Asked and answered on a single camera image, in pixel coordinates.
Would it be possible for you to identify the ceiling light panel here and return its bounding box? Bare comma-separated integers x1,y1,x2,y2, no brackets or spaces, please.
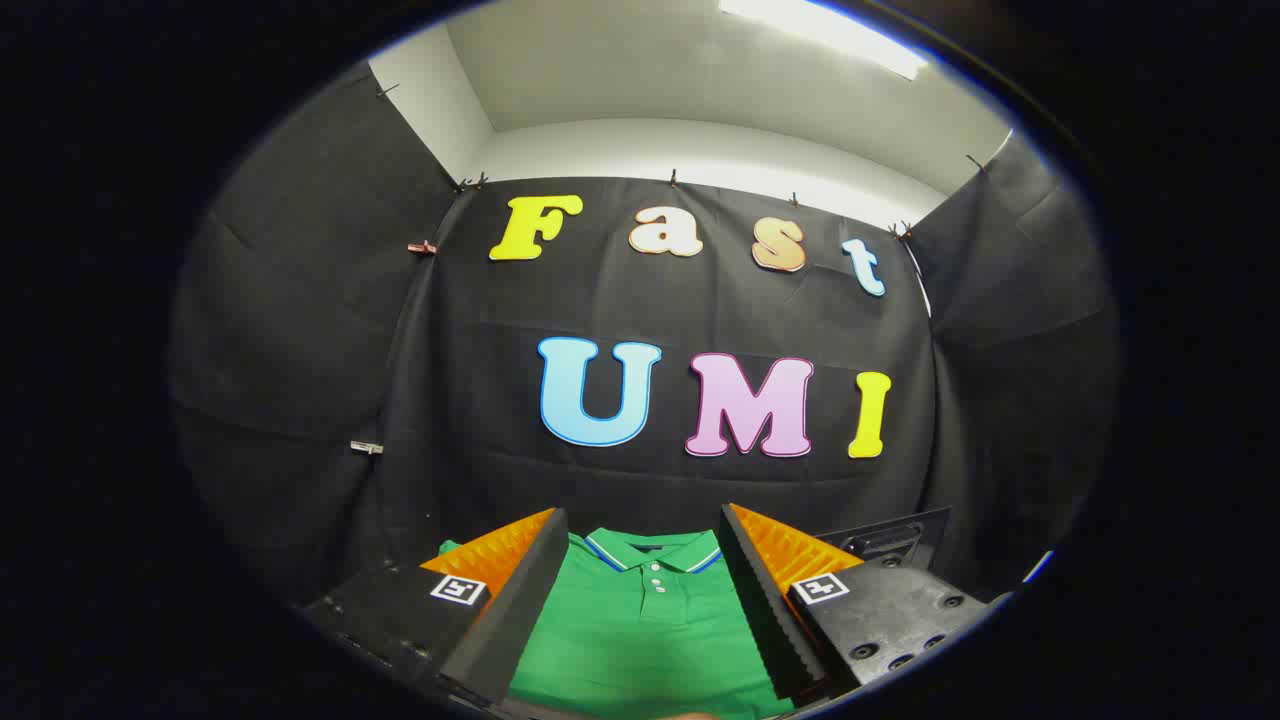
718,0,933,83

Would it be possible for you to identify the green polo shirt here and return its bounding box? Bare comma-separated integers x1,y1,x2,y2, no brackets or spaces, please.
438,528,801,720

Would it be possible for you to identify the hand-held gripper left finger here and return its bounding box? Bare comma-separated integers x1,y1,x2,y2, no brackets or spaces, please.
300,507,571,706

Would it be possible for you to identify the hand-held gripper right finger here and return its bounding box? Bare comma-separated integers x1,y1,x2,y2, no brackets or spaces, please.
718,503,991,701

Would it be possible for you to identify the black backdrop cloth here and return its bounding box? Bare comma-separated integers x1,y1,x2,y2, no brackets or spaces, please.
168,60,1119,611

